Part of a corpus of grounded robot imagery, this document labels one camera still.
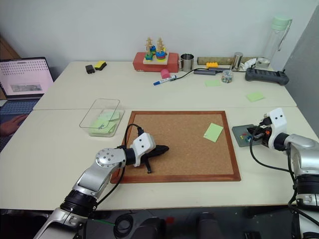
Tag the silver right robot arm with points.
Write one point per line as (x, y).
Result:
(304, 155)

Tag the green sticky note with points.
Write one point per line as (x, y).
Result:
(255, 96)
(212, 83)
(213, 132)

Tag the cork board with wooden frame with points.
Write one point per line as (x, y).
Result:
(184, 149)

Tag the yellow toy brick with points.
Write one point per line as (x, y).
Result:
(212, 65)

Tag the gray partition panel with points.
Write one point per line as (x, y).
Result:
(304, 62)

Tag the pink block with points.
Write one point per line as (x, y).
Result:
(165, 74)

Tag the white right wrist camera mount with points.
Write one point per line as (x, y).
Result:
(277, 121)

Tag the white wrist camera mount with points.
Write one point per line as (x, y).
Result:
(277, 121)
(143, 146)

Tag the clear bottle with green lid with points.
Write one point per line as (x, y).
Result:
(276, 42)

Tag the clear jar of pushpins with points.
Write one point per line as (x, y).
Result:
(226, 77)

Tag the yellow and black eraser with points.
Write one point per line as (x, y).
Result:
(100, 65)

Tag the white crumpled object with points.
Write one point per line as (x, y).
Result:
(249, 63)

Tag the clear plastic box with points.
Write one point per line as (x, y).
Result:
(96, 113)

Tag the person's hand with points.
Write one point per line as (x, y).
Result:
(11, 124)

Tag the silver metal cylinder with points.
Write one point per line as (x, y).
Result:
(237, 61)

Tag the dark rounded shape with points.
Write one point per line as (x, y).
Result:
(207, 222)
(149, 228)

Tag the blue whiteboard marker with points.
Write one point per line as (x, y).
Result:
(165, 80)

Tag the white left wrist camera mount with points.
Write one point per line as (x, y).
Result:
(143, 146)

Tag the wooden colourful stacking toy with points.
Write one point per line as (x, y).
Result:
(155, 53)

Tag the dark gray handheld controller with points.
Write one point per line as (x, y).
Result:
(266, 76)

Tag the green sticky notes pile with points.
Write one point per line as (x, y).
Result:
(106, 123)

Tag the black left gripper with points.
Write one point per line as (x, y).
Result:
(151, 155)

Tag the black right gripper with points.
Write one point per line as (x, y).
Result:
(263, 135)

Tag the clear tape roll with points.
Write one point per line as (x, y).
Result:
(263, 62)

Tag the gray flat tray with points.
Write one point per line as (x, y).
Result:
(239, 132)

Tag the gray usb hub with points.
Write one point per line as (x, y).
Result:
(205, 72)

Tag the open laptop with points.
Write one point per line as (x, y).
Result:
(22, 79)

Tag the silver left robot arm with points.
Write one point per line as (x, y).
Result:
(92, 176)

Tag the metal cup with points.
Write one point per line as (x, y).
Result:
(187, 62)

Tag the black whiteboard eraser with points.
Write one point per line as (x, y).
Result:
(90, 69)

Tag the red rectangular box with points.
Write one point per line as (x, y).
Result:
(172, 63)

